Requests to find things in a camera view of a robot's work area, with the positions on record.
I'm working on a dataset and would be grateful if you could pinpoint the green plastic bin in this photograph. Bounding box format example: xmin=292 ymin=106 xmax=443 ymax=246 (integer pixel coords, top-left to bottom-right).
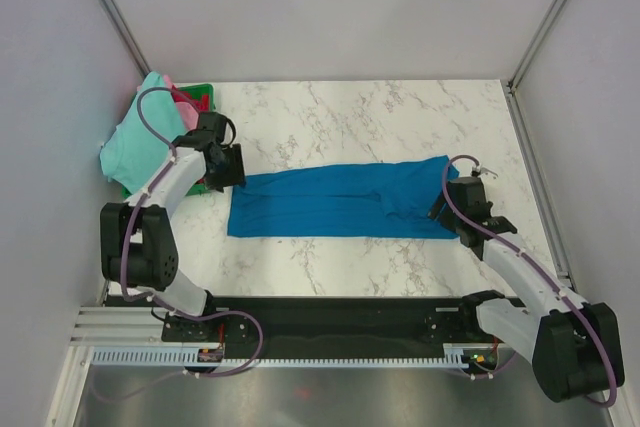
xmin=100 ymin=72 xmax=215 ymax=197

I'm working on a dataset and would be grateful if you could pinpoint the blue t shirt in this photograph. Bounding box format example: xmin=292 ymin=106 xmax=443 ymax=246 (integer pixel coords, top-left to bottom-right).
xmin=227 ymin=156 xmax=455 ymax=239

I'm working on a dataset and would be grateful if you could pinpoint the teal t shirt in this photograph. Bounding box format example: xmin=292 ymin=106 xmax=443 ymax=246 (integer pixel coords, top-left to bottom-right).
xmin=99 ymin=71 xmax=186 ymax=193

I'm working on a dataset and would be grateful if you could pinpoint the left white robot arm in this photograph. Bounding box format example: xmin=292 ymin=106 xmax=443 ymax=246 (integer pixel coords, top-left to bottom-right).
xmin=100 ymin=112 xmax=246 ymax=340

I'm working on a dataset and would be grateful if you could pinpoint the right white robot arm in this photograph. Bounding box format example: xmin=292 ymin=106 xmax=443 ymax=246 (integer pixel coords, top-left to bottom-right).
xmin=428 ymin=176 xmax=625 ymax=408

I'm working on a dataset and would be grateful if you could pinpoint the pink t shirt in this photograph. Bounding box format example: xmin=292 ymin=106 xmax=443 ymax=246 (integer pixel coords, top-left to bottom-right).
xmin=162 ymin=75 xmax=199 ymax=131

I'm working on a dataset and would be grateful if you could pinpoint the dark red t shirt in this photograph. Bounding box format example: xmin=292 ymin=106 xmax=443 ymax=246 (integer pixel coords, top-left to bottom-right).
xmin=175 ymin=83 xmax=215 ymax=112

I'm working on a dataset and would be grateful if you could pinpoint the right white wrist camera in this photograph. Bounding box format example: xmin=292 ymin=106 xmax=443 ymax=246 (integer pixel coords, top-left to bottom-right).
xmin=471 ymin=163 xmax=499 ymax=179

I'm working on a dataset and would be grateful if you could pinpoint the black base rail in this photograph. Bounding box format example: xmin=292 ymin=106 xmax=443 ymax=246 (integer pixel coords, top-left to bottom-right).
xmin=162 ymin=297 xmax=493 ymax=358

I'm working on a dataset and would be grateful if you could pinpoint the white slotted cable duct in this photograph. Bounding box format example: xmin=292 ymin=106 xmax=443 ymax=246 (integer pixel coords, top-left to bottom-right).
xmin=91 ymin=346 xmax=469 ymax=369

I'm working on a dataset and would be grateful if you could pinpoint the right aluminium frame post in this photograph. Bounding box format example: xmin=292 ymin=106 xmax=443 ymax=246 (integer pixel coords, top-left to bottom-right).
xmin=502 ymin=0 xmax=570 ymax=96

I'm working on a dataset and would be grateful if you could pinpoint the aluminium frame post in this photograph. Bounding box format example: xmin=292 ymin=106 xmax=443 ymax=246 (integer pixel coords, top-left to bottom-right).
xmin=98 ymin=0 xmax=152 ymax=78
xmin=502 ymin=0 xmax=570 ymax=96

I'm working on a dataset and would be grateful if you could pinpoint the aluminium front rail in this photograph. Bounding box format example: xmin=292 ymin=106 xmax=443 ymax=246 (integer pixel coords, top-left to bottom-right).
xmin=69 ymin=306 xmax=616 ymax=348

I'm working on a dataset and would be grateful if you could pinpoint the left aluminium frame post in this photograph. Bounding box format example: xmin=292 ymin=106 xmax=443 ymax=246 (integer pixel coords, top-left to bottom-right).
xmin=98 ymin=0 xmax=152 ymax=78

